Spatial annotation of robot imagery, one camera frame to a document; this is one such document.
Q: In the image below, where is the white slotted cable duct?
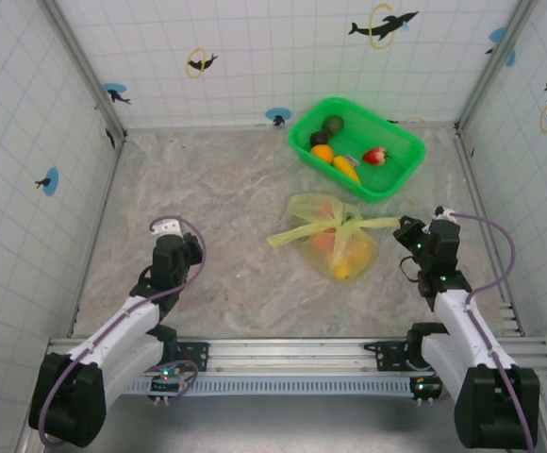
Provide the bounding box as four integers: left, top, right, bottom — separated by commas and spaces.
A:
126, 376, 444, 396

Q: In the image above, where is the short orange-yellow fake mango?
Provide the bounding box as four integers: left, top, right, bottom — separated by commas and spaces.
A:
348, 240, 376, 270

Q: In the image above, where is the yellow avocado-print plastic bag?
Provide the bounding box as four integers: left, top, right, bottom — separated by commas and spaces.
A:
267, 192, 403, 283

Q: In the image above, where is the aluminium mounting rail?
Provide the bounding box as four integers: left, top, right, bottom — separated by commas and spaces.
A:
46, 336, 547, 378

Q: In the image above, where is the small black circuit board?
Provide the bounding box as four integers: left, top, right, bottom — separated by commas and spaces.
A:
148, 366, 194, 405
409, 376, 443, 406

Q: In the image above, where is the red fake tomato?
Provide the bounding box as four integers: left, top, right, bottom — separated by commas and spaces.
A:
311, 233, 337, 254

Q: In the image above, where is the thin black cable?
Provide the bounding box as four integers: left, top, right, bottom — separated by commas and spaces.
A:
398, 256, 421, 285
136, 265, 156, 290

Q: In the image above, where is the green fake avocado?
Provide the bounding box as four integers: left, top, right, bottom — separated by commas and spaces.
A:
322, 115, 346, 137

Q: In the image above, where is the green plastic basket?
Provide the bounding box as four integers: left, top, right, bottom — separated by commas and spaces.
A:
287, 96, 428, 204

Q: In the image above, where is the fake orange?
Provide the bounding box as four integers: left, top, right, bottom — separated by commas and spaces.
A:
310, 144, 336, 165

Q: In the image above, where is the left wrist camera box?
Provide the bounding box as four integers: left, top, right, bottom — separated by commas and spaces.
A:
148, 216, 184, 238

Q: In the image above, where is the long yellow fake mango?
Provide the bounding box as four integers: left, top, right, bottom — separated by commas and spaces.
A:
332, 155, 363, 185
330, 261, 355, 282

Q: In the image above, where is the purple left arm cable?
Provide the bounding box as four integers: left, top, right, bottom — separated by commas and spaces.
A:
37, 215, 207, 447

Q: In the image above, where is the aluminium corner post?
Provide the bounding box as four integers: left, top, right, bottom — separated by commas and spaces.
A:
455, 0, 539, 136
41, 0, 128, 143

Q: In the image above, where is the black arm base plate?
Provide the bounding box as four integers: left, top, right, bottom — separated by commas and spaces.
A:
176, 340, 210, 373
363, 340, 425, 372

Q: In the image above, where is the dolphin blue disc sticker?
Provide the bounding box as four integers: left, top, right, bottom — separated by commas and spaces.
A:
101, 82, 132, 106
34, 167, 60, 196
485, 26, 517, 68
264, 107, 292, 127

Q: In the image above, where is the aluminium base bar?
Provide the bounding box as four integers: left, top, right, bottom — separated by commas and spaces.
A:
123, 120, 459, 133
68, 136, 128, 337
455, 129, 525, 337

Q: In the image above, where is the large dolphin yellow ring sticker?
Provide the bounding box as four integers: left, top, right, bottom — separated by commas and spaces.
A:
347, 3, 420, 50

